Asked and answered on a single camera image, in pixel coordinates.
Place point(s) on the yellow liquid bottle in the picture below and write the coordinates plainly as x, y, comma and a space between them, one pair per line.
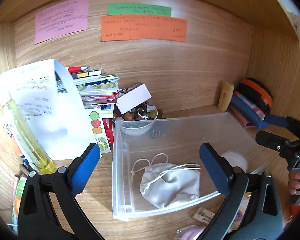
28, 142

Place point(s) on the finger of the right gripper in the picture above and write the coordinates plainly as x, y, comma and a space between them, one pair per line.
286, 122
275, 142

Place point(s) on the small white box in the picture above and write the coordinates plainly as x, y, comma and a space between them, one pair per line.
133, 98

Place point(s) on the white drawstring pouch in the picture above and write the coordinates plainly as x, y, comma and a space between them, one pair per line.
164, 184

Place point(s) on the black orange round case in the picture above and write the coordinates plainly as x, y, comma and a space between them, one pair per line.
257, 93

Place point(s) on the fruit sticker sheet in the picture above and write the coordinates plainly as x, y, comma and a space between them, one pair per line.
97, 126

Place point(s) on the white paper sheet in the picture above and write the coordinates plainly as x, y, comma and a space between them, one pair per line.
50, 104

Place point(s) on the stack of books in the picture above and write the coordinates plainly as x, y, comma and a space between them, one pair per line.
96, 89

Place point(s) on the pink notebook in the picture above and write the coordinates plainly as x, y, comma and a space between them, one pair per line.
240, 117

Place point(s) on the orange sticky note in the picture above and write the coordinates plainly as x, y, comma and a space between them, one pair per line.
136, 27

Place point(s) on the yellow tube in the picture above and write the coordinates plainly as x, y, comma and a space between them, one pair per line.
225, 96

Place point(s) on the person's right hand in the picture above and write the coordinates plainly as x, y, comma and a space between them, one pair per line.
293, 182

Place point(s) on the green sticky note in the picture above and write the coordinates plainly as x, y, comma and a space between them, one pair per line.
138, 9

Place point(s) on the small wooden tag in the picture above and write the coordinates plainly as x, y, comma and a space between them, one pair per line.
203, 215

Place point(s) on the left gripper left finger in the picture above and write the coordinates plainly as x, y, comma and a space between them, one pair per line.
37, 218

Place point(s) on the blue pencil case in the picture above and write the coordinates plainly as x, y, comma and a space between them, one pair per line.
249, 110

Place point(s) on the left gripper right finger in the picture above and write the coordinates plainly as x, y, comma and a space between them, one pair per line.
263, 216

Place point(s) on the pink sticky note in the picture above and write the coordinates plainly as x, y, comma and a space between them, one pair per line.
60, 19

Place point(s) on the bowl of trinkets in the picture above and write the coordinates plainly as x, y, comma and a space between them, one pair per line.
138, 120

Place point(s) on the clear plastic storage bin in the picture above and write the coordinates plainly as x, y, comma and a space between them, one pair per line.
175, 141

